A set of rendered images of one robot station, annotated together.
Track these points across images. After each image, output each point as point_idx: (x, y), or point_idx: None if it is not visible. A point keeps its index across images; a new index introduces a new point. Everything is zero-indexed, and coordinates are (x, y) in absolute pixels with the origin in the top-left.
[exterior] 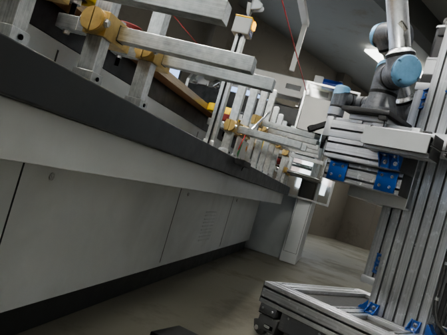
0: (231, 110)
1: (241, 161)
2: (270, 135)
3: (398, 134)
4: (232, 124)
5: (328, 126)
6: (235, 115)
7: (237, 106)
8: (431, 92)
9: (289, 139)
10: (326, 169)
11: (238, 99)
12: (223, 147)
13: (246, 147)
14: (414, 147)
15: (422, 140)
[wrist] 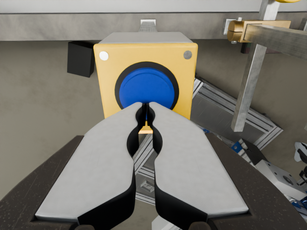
0: (255, 25)
1: (243, 49)
2: (242, 92)
3: (166, 220)
4: (230, 36)
5: (263, 172)
6: (249, 35)
7: (257, 37)
8: None
9: (236, 117)
10: (243, 145)
11: (266, 37)
12: (227, 26)
13: None
14: (156, 220)
15: (154, 229)
